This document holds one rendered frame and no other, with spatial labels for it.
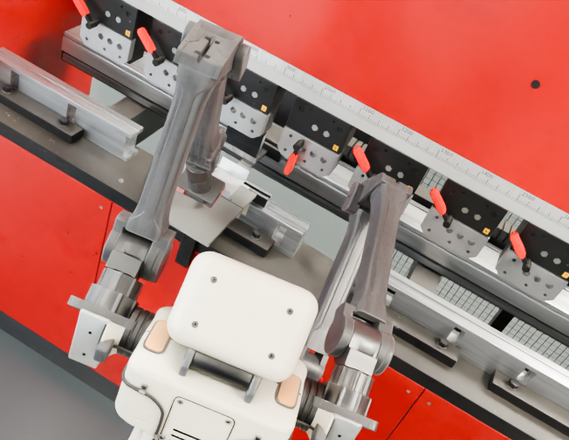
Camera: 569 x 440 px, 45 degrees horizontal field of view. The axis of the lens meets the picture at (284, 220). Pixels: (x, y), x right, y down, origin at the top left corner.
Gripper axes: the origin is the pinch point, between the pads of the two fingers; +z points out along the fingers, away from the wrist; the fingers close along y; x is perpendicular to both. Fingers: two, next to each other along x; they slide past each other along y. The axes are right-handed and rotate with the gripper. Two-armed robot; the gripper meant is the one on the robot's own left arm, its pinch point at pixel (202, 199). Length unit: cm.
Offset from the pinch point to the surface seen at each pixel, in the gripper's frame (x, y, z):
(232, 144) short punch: -18.7, 2.7, 2.7
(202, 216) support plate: 2.9, -2.0, 1.9
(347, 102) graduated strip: -29.4, -21.5, -23.0
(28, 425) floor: 67, 27, 80
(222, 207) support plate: -3.0, -4.1, 5.2
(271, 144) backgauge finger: -32.7, -1.9, 18.9
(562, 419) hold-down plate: -3, -104, 18
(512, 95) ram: -38, -52, -39
